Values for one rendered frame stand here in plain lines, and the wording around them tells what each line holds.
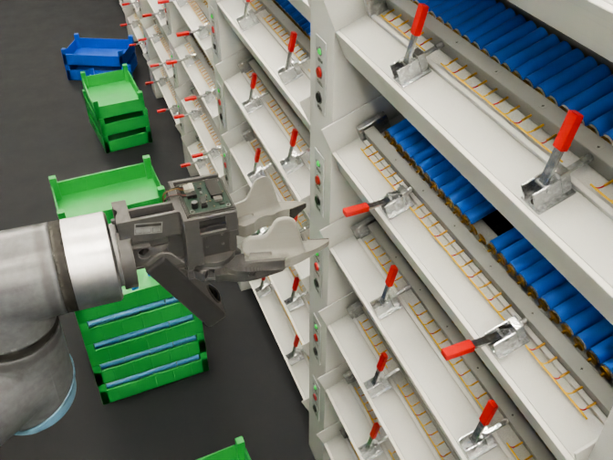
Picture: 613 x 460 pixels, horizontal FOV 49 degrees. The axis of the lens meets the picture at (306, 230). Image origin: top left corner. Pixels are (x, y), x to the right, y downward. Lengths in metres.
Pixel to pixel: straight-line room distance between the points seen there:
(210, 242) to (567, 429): 0.40
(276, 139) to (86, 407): 0.94
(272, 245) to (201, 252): 0.07
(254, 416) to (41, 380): 1.20
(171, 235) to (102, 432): 1.30
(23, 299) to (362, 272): 0.64
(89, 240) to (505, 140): 0.42
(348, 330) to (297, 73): 0.50
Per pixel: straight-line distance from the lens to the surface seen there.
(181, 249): 0.68
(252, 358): 2.00
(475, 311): 0.82
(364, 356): 1.27
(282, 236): 0.68
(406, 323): 1.06
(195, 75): 2.25
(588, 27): 0.57
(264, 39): 1.44
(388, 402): 1.22
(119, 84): 3.13
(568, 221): 0.64
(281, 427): 1.85
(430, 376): 1.00
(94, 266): 0.64
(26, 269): 0.65
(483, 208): 0.89
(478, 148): 0.72
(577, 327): 0.77
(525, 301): 0.79
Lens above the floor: 1.52
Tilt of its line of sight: 39 degrees down
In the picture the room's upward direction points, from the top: straight up
